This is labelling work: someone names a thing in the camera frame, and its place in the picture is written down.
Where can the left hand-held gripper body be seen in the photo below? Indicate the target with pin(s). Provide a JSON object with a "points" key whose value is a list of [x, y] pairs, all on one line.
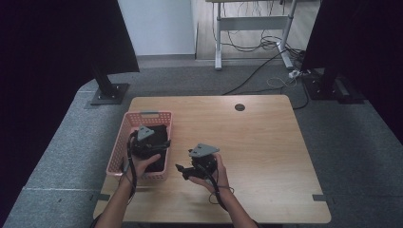
{"points": [[144, 144]]}

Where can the person's right hand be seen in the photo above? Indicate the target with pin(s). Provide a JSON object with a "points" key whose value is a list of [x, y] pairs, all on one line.
{"points": [[217, 179]]}

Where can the black stand with base plate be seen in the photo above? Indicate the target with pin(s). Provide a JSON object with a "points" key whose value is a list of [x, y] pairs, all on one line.
{"points": [[329, 87], [107, 91]]}

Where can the white power plug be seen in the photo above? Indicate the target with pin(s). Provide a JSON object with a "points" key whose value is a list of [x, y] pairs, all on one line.
{"points": [[294, 74]]}

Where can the grey tape strip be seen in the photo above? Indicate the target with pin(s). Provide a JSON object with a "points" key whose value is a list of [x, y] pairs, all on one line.
{"points": [[320, 198], [102, 197]]}

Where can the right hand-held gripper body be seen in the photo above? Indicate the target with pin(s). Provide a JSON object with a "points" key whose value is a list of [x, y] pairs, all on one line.
{"points": [[204, 158]]}

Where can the dark curtain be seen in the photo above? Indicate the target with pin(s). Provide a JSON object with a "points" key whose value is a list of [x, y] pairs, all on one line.
{"points": [[57, 63], [361, 47]]}

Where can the pink plastic basket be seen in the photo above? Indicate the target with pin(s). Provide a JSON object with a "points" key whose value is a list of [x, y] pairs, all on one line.
{"points": [[126, 152]]}

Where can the person's left hand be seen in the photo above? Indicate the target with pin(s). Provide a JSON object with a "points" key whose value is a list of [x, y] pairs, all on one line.
{"points": [[141, 167]]}

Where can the white desk frame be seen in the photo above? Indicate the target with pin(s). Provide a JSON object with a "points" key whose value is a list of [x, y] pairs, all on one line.
{"points": [[252, 23]]}

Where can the black cloth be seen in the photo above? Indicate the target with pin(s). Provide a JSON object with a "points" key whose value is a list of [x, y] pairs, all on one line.
{"points": [[158, 136]]}

